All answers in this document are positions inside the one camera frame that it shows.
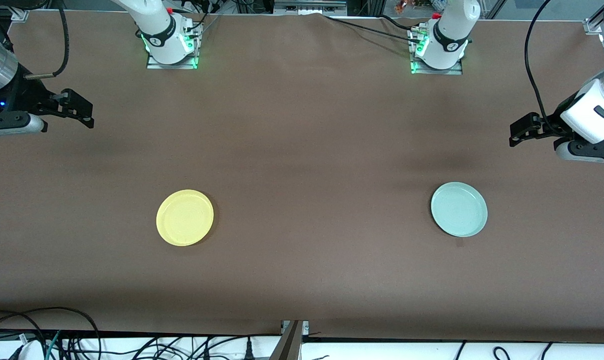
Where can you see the brown table cover mat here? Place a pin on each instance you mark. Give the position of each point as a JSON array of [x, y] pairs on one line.
[[302, 165]]

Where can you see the pale green plate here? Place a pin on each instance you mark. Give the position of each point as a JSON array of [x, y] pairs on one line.
[[459, 209]]

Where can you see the black power plug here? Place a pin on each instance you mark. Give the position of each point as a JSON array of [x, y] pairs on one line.
[[249, 350]]

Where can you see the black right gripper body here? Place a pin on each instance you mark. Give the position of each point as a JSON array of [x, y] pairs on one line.
[[18, 98]]

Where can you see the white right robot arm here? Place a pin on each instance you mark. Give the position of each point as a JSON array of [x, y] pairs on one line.
[[159, 25]]

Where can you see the aluminium corner bracket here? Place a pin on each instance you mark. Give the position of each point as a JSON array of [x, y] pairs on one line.
[[594, 26], [19, 14]]

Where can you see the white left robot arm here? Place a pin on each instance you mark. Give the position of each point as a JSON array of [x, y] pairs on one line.
[[451, 30]]

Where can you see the grey metal rail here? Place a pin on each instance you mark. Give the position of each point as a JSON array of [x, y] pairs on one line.
[[309, 6]]

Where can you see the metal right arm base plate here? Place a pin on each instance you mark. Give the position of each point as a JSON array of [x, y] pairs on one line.
[[189, 64]]

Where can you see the yellow plate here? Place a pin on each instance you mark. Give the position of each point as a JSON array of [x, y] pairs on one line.
[[185, 218]]

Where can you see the aluminium profile post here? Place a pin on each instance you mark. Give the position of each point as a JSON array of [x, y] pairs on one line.
[[289, 342]]

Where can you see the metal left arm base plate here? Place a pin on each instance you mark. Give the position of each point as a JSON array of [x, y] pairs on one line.
[[451, 71]]

